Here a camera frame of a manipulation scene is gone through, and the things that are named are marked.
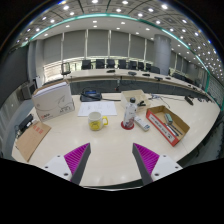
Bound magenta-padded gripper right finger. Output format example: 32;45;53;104
131;142;184;186

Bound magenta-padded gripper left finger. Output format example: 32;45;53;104
41;142;92;186

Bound clear black-capped water bottle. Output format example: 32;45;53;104
122;96;138;130

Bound open brown box, red lid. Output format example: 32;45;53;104
145;105;191;148

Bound dark marker pen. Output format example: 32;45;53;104
165;123;183;138

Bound white mug with yellow print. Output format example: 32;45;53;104
87;111;109;132

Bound small green eraser block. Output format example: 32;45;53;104
163;113;174;125

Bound brown paper envelope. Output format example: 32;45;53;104
15;121;52;163

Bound white printed paper sheet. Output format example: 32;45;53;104
77;100;118;118

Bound large white cardboard box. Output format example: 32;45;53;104
31;81;76;122

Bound black power strip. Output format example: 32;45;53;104
17;113;35;132

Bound black desk phone console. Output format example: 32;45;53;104
79;87;103;102

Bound small open white divided box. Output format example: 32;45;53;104
120;89;152;113

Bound black table microphone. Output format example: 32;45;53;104
184;95;195;106

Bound grey boxy monitor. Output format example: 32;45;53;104
20;81;37;100

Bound long curved conference table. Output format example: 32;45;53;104
43;68;214;104

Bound row of black office chairs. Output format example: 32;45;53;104
60;59;161;76

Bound round ceiling lights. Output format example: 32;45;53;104
16;0;224;84

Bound thin dark cable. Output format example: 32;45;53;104
149;93;171;109

